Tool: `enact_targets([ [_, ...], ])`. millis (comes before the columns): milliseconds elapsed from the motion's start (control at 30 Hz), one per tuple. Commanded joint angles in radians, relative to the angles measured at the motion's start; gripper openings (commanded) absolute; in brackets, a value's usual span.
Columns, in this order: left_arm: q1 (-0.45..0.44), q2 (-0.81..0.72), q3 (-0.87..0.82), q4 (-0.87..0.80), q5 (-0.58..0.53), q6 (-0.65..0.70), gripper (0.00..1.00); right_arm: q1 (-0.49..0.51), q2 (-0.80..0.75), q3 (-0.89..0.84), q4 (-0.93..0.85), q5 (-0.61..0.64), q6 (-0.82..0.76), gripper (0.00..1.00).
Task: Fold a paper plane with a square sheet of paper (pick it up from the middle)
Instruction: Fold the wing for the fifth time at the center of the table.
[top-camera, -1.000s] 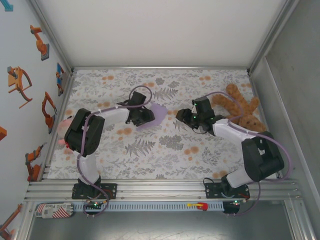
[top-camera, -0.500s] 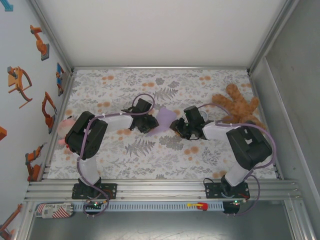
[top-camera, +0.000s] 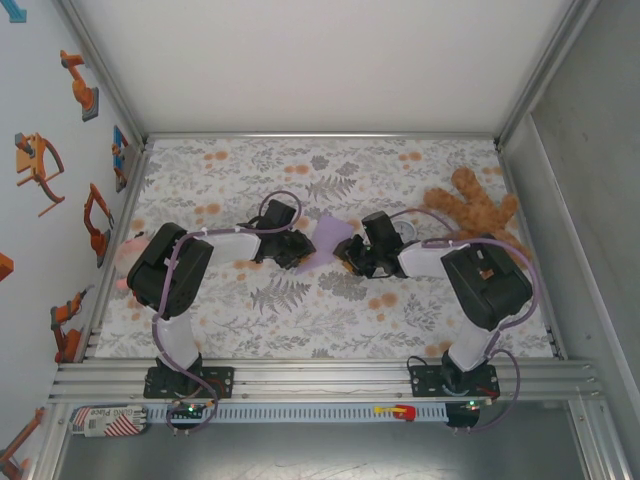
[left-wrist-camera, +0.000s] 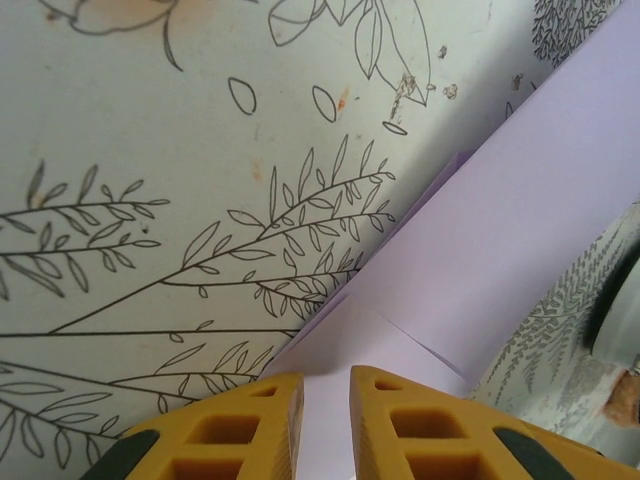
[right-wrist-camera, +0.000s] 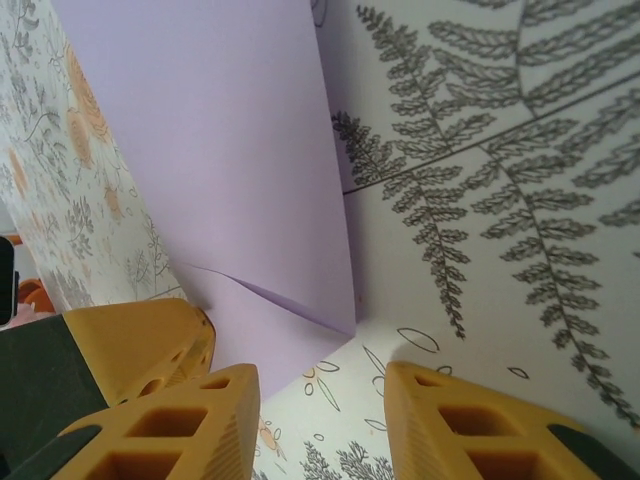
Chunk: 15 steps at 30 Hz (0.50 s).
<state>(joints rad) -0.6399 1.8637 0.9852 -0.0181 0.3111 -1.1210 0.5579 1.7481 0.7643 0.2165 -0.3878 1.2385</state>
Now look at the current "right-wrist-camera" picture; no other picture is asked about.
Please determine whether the floral printed table mat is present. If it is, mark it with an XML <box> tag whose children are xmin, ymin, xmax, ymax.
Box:
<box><xmin>0</xmin><ymin>0</ymin><xmax>640</xmax><ymax>480</ymax></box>

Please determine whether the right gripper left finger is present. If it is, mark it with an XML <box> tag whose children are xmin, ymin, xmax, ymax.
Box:
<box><xmin>9</xmin><ymin>363</ymin><xmax>261</xmax><ymax>480</ymax></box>

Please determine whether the pink plush doll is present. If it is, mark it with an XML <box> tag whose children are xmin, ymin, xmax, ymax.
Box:
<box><xmin>13</xmin><ymin>302</ymin><xmax>41</xmax><ymax>329</ymax></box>

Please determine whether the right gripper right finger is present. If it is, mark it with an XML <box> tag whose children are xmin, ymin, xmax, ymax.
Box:
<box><xmin>383</xmin><ymin>360</ymin><xmax>640</xmax><ymax>480</ymax></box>

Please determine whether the purple cloth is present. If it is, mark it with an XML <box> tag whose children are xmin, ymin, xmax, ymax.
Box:
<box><xmin>49</xmin><ymin>0</ymin><xmax>362</xmax><ymax>401</ymax></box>

